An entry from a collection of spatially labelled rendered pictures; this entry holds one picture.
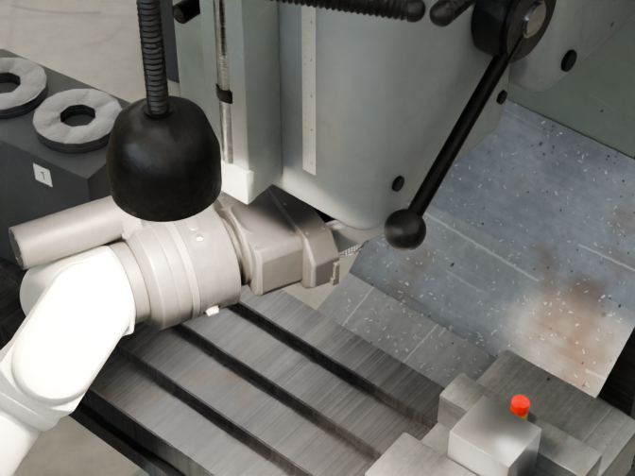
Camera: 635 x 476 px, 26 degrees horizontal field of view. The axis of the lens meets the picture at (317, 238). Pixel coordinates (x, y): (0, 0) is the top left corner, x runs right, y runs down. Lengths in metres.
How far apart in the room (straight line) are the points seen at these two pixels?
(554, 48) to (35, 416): 0.48
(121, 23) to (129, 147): 2.72
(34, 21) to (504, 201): 2.26
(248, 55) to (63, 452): 1.73
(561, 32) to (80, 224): 0.39
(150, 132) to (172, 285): 0.24
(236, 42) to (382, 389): 0.57
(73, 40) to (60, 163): 2.15
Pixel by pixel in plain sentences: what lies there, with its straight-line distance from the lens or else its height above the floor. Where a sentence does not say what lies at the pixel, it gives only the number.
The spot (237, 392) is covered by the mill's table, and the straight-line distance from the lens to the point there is 1.39.
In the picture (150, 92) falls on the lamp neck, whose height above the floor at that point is 1.50.
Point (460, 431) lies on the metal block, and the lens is 1.18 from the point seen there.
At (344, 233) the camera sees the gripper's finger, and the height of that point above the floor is 1.24.
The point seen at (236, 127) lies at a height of 1.41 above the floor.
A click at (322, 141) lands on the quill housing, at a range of 0.96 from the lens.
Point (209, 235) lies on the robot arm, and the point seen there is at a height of 1.27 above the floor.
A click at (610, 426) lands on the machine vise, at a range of 1.30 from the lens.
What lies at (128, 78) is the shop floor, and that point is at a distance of 3.37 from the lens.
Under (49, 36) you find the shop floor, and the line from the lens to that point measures 3.54.
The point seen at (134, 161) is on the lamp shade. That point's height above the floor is 1.46.
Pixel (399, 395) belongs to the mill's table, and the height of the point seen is 0.94.
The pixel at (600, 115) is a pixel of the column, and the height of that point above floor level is 1.13.
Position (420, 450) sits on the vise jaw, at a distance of 1.21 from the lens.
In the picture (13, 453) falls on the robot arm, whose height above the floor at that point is 1.18.
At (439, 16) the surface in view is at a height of 1.58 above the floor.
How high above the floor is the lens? 2.00
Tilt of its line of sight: 44 degrees down
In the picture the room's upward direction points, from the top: straight up
